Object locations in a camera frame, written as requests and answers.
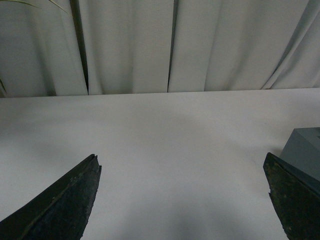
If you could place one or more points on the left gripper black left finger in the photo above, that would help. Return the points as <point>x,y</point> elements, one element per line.
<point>61,211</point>

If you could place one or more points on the gray cube base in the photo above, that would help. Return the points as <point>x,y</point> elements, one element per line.
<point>302,151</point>

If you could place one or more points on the white curtain backdrop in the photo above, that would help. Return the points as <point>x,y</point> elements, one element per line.
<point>102,47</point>

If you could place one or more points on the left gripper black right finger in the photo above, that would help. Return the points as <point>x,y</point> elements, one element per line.
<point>295,197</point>

